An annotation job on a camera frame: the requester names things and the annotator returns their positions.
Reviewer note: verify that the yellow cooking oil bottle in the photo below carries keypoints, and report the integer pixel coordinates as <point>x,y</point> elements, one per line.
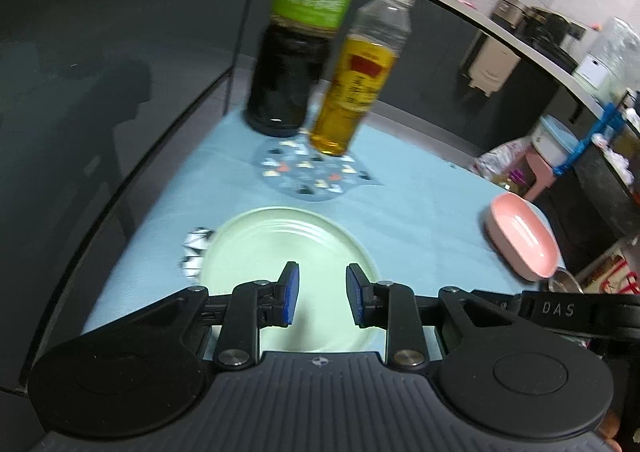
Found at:
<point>350,97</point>

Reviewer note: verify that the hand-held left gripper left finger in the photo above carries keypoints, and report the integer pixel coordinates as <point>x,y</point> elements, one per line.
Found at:
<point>290,292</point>

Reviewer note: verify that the beige cutting board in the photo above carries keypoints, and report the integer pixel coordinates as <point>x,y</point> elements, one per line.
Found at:
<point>492,62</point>

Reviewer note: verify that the black mesh storage rack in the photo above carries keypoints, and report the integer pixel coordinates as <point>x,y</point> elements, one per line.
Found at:
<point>610,202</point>

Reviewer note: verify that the white container with blue lid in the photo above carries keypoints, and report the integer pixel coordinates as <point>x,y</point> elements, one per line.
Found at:
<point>552,140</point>

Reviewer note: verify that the light green plate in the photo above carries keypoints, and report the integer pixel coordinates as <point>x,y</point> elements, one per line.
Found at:
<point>280,242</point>

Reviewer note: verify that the white appliance under plastic cover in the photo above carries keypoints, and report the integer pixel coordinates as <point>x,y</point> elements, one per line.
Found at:
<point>610,57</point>

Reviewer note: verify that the pink square bowl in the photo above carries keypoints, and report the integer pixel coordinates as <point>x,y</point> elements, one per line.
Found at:
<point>520,232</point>

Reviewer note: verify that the yellow oil jug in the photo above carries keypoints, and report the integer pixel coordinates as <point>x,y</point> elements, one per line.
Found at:
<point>507,182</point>

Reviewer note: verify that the white kitchen countertop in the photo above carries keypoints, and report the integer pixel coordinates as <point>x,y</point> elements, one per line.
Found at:
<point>450,2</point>

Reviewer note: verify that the brown rice cooker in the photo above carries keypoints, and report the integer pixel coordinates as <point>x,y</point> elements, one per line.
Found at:
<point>510,12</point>

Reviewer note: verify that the red gift bag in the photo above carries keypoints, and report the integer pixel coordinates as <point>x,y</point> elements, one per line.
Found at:
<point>615,272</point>

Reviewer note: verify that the grey heart-patterned coaster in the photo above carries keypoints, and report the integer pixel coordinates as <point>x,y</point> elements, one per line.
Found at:
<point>310,177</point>

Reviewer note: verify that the patterned plastic bag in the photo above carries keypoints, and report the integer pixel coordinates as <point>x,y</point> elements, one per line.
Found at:
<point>500,157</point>

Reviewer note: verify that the dark vinegar bottle green label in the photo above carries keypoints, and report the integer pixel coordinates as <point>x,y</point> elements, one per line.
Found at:
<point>285,82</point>

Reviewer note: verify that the light blue table mat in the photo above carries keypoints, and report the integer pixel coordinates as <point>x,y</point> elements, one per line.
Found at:
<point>425,192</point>

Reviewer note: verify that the stainless steel bowl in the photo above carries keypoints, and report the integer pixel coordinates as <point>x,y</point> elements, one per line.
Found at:
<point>565,282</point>

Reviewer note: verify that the dark kitchen cabinets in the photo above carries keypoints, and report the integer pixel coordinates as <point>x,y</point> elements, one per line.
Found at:
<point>425,72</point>

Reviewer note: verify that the white plastic bag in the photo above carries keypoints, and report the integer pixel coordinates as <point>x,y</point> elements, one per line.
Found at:
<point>630,112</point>
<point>617,157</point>

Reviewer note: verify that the wall socket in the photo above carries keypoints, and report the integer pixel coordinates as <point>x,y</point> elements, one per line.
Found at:
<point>576,31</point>

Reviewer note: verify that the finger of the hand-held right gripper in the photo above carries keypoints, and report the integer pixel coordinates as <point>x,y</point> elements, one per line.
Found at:
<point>495,297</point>

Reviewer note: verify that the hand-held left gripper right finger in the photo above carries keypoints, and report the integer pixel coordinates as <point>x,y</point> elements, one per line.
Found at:
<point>355,294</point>

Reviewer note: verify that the pink plastic stool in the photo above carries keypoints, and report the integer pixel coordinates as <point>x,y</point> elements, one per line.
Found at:
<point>542,177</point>

